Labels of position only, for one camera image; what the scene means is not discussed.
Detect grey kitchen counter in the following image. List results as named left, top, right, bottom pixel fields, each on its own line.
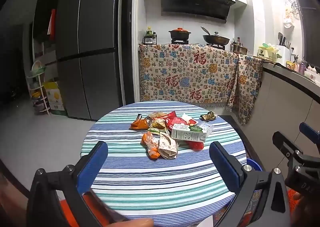
left=250, top=60, right=320, bottom=192

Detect white tiered rack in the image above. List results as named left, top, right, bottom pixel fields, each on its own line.
left=26, top=60, right=51, bottom=117

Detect white red snack packet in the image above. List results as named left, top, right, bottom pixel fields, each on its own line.
left=180, top=113, right=199, bottom=126

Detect black wok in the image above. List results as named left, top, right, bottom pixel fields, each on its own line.
left=201, top=26, right=230, bottom=45

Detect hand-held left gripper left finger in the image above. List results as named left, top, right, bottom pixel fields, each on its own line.
left=26, top=141, right=118, bottom=227

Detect red hanging cloth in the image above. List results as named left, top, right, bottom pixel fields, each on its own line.
left=48, top=8, right=56, bottom=41

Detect clear plastic box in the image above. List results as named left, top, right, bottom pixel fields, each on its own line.
left=200, top=121, right=215, bottom=135

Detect red plastic wrapper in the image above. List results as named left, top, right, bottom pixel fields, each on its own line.
left=187, top=140, right=204, bottom=151

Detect red round noodle lid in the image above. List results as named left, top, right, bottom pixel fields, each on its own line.
left=166, top=117, right=190, bottom=130

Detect gas stove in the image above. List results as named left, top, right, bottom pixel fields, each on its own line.
left=171, top=39, right=227, bottom=51

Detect orange object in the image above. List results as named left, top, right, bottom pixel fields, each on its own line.
left=59, top=192, right=118, bottom=227

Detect person's right hand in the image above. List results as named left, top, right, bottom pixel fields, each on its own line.
left=291, top=191, right=320, bottom=227

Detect orange snack bag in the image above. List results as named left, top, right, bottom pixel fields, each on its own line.
left=129, top=114, right=151, bottom=131

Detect narrow printed blanket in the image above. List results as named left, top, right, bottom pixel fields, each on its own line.
left=226, top=53, right=265, bottom=127

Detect small metal pot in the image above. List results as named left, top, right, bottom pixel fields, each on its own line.
left=232, top=43, right=250, bottom=55

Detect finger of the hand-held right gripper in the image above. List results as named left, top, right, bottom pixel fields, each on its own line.
left=299, top=122, right=320, bottom=146
left=272, top=131, right=303, bottom=165

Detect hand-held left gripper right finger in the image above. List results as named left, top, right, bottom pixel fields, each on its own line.
left=209, top=141, right=292, bottom=227

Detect black condiment rack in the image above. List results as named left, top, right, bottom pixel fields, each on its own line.
left=142, top=35, right=158, bottom=45

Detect large printed blanket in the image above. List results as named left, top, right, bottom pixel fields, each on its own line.
left=139, top=43, right=241, bottom=112

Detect white green milk carton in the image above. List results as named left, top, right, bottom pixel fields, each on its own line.
left=171, top=123, right=208, bottom=143

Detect yellow white snack wrapper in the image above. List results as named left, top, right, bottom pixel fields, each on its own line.
left=152, top=119, right=167, bottom=130

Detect yellow green containers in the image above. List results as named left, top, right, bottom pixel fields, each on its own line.
left=257, top=43, right=278, bottom=62

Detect grey refrigerator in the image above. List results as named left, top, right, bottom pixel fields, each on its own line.
left=55, top=0, right=125, bottom=121

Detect wall hook rack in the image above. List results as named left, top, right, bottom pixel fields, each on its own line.
left=283, top=0, right=302, bottom=29

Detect gold foil wrapper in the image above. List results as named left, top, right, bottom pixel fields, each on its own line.
left=200, top=111, right=217, bottom=121

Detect black range hood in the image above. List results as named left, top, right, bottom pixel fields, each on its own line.
left=160, top=0, right=236, bottom=21

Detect black pot with orange lid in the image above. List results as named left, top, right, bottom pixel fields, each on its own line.
left=168, top=27, right=192, bottom=41

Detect crumpled orange wrapper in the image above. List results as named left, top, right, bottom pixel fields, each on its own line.
left=141, top=131, right=160, bottom=159

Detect dark shelf cabinet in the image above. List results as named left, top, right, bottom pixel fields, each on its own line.
left=32, top=0, right=62, bottom=42

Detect yellow white cardboard box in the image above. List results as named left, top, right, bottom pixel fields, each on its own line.
left=42, top=81, right=68, bottom=117

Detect beige paper wrapper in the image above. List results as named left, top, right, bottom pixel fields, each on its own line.
left=157, top=133, right=179, bottom=160

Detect white knife block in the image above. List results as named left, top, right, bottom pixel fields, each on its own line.
left=276, top=32, right=292, bottom=66

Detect striped tablecloth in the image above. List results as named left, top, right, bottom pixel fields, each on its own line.
left=80, top=101, right=248, bottom=227

